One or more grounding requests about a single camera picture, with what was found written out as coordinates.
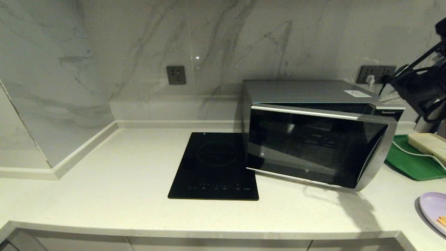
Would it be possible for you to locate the microwave door with dark glass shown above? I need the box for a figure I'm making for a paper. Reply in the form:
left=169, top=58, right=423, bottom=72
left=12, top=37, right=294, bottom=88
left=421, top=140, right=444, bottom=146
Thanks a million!
left=246, top=102, right=398, bottom=192

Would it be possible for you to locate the lilac round plate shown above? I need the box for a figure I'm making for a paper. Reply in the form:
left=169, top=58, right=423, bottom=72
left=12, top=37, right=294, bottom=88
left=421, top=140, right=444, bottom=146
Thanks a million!
left=419, top=192, right=446, bottom=236

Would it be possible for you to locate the silver microwave oven body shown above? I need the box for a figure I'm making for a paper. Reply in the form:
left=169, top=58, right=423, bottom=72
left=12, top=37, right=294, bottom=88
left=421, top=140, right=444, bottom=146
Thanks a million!
left=242, top=79, right=407, bottom=193

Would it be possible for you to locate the white paper sheet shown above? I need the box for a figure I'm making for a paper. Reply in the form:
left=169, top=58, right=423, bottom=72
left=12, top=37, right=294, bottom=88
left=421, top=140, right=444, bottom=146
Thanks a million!
left=343, top=90, right=373, bottom=98

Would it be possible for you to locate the black induction cooktop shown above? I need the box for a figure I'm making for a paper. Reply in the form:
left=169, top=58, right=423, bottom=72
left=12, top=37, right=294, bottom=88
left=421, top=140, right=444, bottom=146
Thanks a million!
left=168, top=132, right=259, bottom=201

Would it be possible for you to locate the green plastic tray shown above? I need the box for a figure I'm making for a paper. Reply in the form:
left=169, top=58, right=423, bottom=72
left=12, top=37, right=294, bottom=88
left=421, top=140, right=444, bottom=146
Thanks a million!
left=384, top=134, right=446, bottom=182

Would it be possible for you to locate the cream rectangular box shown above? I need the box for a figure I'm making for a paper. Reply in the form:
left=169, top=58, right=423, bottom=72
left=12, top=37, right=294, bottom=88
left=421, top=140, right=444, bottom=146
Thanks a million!
left=407, top=132, right=446, bottom=167

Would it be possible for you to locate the beige cabinet corner panel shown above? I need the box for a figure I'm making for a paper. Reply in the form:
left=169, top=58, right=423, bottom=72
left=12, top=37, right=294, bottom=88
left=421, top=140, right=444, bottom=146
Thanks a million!
left=6, top=229, right=49, bottom=251

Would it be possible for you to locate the grey single wall socket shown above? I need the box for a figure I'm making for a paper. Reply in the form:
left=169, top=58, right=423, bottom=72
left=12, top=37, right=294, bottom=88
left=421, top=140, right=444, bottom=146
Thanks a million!
left=166, top=66, right=186, bottom=86

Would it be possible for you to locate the grey double wall socket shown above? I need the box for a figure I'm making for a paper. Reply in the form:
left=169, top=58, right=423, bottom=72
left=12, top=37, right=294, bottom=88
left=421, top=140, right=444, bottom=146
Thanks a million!
left=356, top=65, right=397, bottom=85

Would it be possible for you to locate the black power plug with cord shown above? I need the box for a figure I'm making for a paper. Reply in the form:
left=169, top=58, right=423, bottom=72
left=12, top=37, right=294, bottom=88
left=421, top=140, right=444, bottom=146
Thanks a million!
left=378, top=75, right=393, bottom=96

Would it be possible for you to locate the white power cable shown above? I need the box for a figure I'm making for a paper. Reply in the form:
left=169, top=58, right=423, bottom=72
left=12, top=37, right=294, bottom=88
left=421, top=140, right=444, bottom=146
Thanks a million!
left=392, top=139, right=446, bottom=172

